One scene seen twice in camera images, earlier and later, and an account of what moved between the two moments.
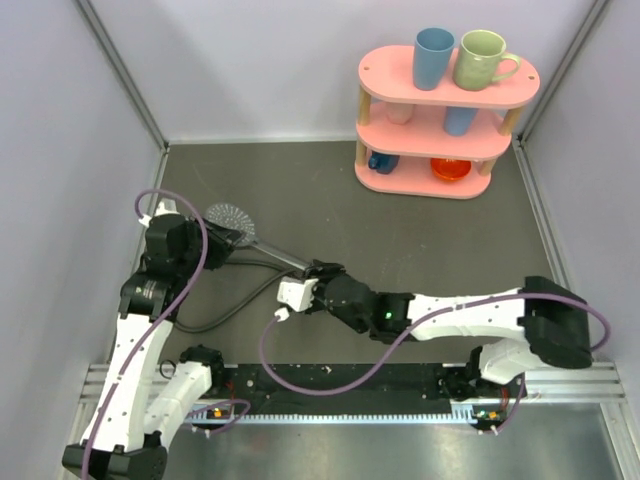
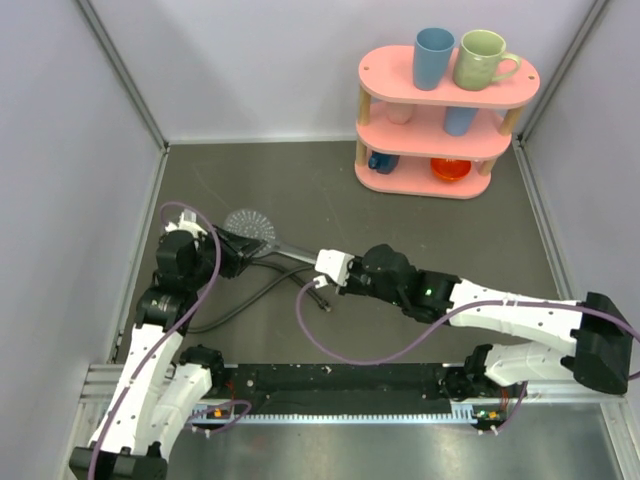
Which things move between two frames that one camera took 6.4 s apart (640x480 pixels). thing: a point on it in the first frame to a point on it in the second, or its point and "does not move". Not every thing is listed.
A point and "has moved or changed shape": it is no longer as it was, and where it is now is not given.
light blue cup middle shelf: (459, 120) does not move
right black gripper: (322, 271) to (349, 287)
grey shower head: (236, 218) has moved or changed shape
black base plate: (396, 389) does not move
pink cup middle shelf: (399, 113) does not move
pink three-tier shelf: (431, 144) does not move
